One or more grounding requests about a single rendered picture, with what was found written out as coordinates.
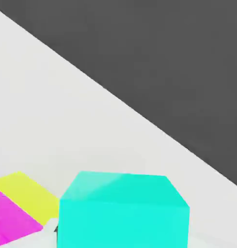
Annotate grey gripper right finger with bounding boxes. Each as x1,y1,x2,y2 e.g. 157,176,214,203
188,234,232,248

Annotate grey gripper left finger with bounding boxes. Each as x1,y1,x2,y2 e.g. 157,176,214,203
12,217,60,248

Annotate small cyan cube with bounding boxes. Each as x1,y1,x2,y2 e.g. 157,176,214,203
56,170,190,248

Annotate large magenta box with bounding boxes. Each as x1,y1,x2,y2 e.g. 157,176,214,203
0,187,44,248

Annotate large yellow box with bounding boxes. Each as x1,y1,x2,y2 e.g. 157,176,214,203
0,171,60,227

